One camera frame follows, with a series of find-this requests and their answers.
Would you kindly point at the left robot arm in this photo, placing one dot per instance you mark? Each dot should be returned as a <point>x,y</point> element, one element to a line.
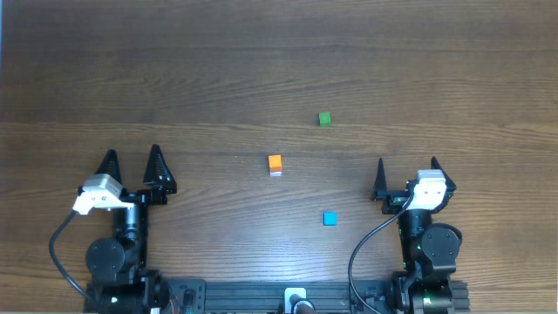
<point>124,253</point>

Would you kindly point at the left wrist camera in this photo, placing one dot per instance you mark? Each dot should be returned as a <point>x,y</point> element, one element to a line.
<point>102,192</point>

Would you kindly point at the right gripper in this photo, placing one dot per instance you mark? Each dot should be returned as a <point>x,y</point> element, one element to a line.
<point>394,201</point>

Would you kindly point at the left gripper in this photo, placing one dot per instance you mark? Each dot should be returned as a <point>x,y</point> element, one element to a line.
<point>150,197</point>

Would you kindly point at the white cube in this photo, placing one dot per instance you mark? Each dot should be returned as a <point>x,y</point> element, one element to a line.
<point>276,173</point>

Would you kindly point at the mounting rail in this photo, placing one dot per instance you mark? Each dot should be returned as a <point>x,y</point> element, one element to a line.
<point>253,298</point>

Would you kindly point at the blue cube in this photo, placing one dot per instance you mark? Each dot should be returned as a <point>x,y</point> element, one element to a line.
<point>330,219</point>

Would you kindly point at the orange cube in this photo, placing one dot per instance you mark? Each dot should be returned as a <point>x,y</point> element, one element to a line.
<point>275,162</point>

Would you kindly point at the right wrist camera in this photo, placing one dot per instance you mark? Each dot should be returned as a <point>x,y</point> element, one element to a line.
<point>429,189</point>

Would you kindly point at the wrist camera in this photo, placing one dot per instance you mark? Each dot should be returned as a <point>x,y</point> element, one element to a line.
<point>429,189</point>
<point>102,192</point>

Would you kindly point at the green cube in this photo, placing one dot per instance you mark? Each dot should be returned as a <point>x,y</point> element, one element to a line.
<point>324,119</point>

